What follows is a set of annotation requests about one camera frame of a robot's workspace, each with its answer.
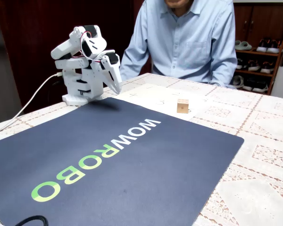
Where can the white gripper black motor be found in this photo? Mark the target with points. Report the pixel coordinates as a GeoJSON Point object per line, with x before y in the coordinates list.
{"type": "Point", "coordinates": [109, 66]}

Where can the small wooden die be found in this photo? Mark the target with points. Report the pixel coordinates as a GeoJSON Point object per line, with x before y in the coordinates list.
{"type": "Point", "coordinates": [182, 107]}

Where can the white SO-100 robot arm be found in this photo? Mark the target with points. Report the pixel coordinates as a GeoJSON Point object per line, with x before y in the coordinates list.
{"type": "Point", "coordinates": [72, 81]}

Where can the person's right forearm blue sleeve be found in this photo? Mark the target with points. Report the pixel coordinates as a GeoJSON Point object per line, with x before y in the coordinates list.
{"type": "Point", "coordinates": [132, 68]}

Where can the person's left forearm blue sleeve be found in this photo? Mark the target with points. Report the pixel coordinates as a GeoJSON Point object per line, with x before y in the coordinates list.
{"type": "Point", "coordinates": [226, 75]}

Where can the person in blue shirt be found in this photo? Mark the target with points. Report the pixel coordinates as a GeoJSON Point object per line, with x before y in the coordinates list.
{"type": "Point", "coordinates": [179, 35]}

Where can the dark wooden wardrobe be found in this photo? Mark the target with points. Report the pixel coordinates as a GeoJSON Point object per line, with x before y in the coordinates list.
{"type": "Point", "coordinates": [37, 23]}

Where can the dark blue WOWROBO mat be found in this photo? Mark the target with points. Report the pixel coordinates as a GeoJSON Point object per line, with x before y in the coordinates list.
{"type": "Point", "coordinates": [132, 169]}

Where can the grey sandal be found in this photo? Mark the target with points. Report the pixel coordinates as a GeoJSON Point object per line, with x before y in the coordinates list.
{"type": "Point", "coordinates": [238, 83]}

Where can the green slipper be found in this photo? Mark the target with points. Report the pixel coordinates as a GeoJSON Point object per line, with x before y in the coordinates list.
{"type": "Point", "coordinates": [237, 44]}
{"type": "Point", "coordinates": [246, 46]}

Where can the black orange white sneaker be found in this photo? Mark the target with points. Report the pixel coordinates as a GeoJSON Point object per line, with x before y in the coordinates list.
{"type": "Point", "coordinates": [273, 47]}
{"type": "Point", "coordinates": [263, 46]}

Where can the brown wooden cabinet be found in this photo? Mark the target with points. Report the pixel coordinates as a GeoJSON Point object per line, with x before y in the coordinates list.
{"type": "Point", "coordinates": [261, 18]}

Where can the white lace tablecloth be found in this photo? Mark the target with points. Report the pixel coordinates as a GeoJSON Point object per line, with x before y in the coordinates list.
{"type": "Point", "coordinates": [254, 146]}

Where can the wooden shoe rack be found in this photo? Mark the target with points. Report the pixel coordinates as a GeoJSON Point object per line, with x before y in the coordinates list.
{"type": "Point", "coordinates": [277, 61]}

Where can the white storage box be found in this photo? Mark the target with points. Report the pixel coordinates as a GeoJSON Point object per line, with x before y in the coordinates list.
{"type": "Point", "coordinates": [281, 82]}

